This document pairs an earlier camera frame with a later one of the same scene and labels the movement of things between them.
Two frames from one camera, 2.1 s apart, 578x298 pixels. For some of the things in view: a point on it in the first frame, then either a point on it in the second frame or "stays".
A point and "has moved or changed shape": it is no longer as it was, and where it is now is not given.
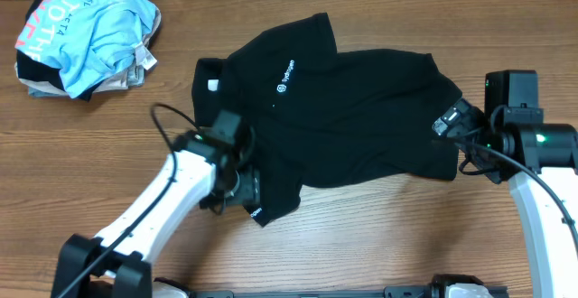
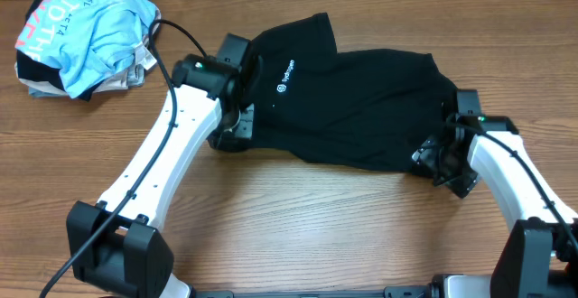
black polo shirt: (312, 116) has moved or changed shape
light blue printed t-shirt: (86, 32) stays
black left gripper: (252, 188) -> (244, 129)
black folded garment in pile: (35, 70) stays
